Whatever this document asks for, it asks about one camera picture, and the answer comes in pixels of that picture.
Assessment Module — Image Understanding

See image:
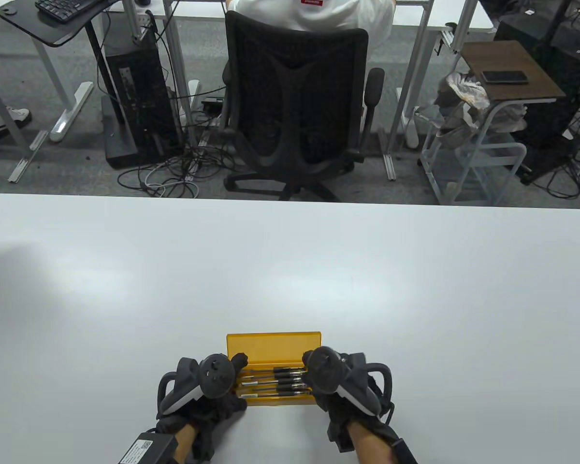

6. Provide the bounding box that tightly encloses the person's left hand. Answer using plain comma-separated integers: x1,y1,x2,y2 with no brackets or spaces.
156,353,248,461

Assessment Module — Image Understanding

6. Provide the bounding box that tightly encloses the person's right hand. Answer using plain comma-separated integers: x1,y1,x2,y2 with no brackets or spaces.
302,349,397,452

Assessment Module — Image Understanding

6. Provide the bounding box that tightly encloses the dark grey hand controller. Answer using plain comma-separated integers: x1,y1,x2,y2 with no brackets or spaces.
302,346,393,417
156,354,236,420

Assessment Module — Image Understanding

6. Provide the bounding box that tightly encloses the orange plastic pen case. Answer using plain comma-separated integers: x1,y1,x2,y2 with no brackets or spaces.
226,332,322,406

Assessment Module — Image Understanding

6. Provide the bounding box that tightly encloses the person's left forearm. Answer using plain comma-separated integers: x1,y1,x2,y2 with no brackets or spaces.
173,423,198,464

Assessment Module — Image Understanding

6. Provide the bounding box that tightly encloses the person's right forearm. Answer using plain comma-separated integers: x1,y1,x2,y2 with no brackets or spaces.
348,420,399,464

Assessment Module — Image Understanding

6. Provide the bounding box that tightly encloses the white metal cart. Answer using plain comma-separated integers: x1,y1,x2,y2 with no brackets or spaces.
418,99,533,206

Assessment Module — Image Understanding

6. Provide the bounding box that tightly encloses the black mesh office chair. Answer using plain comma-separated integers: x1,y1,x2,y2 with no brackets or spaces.
221,10,385,203

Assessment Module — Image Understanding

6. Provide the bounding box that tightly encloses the black computer tower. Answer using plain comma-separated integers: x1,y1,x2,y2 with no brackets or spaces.
101,33,184,170

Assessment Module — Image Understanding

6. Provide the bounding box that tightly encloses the white cloth bundle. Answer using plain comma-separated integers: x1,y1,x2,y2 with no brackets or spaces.
488,102,528,134

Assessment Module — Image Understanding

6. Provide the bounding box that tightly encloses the crumpled grey plastic bag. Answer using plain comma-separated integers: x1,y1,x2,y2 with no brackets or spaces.
433,72,492,145

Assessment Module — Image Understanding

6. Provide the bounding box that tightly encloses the white desk with metal legs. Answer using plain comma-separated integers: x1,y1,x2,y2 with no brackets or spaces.
123,0,496,182

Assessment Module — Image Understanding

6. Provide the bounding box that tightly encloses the black equipment case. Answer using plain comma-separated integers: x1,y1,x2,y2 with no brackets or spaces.
494,12,580,185

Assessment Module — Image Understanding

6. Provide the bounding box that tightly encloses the black smartphone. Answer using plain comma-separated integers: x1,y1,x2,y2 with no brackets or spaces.
481,71,531,85

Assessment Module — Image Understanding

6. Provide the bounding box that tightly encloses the brown wooden side table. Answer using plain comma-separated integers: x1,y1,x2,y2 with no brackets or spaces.
462,40,567,103

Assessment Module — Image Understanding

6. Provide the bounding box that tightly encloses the black desk with white legs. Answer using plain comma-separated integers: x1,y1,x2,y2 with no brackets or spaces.
0,0,122,143

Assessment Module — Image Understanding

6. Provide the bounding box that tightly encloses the black keyboard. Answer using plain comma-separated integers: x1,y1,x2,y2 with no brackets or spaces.
35,0,103,24

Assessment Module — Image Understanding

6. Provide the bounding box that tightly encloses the right wrist camera unit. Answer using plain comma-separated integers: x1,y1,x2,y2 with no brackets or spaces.
391,437,419,464

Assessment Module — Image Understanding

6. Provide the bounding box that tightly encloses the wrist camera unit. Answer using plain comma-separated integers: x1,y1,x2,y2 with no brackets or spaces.
120,433,178,464
391,437,419,464

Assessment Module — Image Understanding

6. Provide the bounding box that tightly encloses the left wrist camera unit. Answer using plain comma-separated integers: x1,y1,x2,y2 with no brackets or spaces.
120,433,178,464

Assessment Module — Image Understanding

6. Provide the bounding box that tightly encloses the white cable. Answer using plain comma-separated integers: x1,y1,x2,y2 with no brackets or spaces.
144,162,200,198

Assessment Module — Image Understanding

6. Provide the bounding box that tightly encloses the white desk with floor rail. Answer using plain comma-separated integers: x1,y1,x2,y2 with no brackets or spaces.
0,14,50,184

